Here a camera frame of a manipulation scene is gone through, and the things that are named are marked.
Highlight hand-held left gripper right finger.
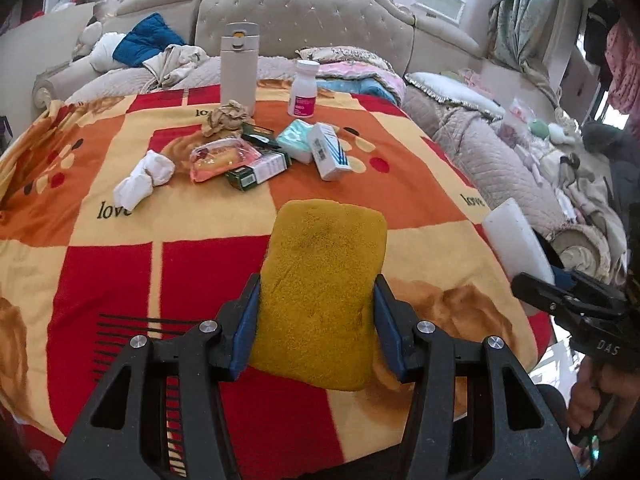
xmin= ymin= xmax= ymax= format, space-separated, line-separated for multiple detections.
xmin=374 ymin=276 xmax=581 ymax=480

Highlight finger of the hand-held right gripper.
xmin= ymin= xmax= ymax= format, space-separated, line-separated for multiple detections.
xmin=531 ymin=230 xmax=601 ymax=303
xmin=511 ymin=272 xmax=596 ymax=330

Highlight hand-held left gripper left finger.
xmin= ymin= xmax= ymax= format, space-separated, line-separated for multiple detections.
xmin=52 ymin=275 xmax=261 ymax=480

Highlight white foam block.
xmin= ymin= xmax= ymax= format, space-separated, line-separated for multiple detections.
xmin=482 ymin=197 xmax=556 ymax=286

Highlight yellow sponge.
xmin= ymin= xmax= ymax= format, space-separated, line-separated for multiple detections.
xmin=248 ymin=199 xmax=388 ymax=392

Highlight person's right hand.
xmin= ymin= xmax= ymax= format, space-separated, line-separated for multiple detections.
xmin=567 ymin=355 xmax=640 ymax=441

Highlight red orange printed blanket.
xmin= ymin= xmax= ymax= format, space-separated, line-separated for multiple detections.
xmin=0 ymin=87 xmax=556 ymax=466

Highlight beige quilted bedspread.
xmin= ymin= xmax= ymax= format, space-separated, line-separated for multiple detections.
xmin=407 ymin=85 xmax=626 ymax=281

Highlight dark green box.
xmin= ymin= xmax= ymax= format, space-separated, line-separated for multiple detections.
xmin=224 ymin=151 xmax=292 ymax=193

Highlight clear bag red print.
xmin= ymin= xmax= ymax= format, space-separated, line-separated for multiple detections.
xmin=500 ymin=97 xmax=536 ymax=136

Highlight pink snack packet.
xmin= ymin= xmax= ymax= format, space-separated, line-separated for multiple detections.
xmin=189 ymin=137 xmax=262 ymax=184

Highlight white rolled sock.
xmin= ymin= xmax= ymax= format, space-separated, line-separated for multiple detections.
xmin=114 ymin=150 xmax=175 ymax=209

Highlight white box blue stripes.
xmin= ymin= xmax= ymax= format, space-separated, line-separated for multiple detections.
xmin=306 ymin=123 xmax=351 ymax=182

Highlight dark flat packet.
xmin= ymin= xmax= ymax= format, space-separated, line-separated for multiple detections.
xmin=241 ymin=131 xmax=282 ymax=151

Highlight teal tissue pack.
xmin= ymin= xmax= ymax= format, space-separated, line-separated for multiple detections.
xmin=276 ymin=120 xmax=321 ymax=164

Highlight pink dotted garment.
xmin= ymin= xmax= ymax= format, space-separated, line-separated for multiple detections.
xmin=605 ymin=20 xmax=640 ymax=116

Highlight white frilled pillow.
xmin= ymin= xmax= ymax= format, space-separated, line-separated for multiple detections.
xmin=404 ymin=71 xmax=506 ymax=116

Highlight crumpled brown paper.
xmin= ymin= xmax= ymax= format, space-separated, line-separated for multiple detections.
xmin=201 ymin=100 xmax=256 ymax=137

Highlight dark hanging garment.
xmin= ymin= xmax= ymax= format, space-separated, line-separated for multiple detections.
xmin=582 ymin=0 xmax=621 ymax=66

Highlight light blue folded blanket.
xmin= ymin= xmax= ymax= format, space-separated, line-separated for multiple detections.
xmin=314 ymin=77 xmax=396 ymax=103

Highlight white pill bottle pink label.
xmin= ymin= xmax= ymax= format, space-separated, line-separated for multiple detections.
xmin=287 ymin=59 xmax=321 ymax=119

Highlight pink folded blanket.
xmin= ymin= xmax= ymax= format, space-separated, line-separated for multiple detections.
xmin=317 ymin=62 xmax=406 ymax=106

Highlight pale floral curtain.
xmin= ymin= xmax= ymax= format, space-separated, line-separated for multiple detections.
xmin=487 ymin=0 xmax=616 ymax=106

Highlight cream thermos bottle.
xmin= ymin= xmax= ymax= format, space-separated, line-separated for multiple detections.
xmin=220 ymin=22 xmax=259 ymax=117

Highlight beige crumpled garment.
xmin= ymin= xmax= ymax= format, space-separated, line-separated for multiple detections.
xmin=142 ymin=44 xmax=211 ymax=92

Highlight floral frilled cushion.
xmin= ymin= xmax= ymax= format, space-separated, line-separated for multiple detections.
xmin=296 ymin=46 xmax=396 ymax=72

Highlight white fuzzy bed cover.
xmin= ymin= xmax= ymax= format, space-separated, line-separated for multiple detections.
xmin=65 ymin=55 xmax=301 ymax=103

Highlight blue quilted jacket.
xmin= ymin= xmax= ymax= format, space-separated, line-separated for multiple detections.
xmin=112 ymin=12 xmax=187 ymax=67

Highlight beige tufted headboard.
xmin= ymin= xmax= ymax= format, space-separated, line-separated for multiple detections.
xmin=194 ymin=0 xmax=416 ymax=73

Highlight cream plush toy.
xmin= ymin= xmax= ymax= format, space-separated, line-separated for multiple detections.
xmin=75 ymin=20 xmax=103 ymax=58

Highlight white cabinet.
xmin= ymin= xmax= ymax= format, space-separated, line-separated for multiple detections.
xmin=0 ymin=2 xmax=101 ymax=106

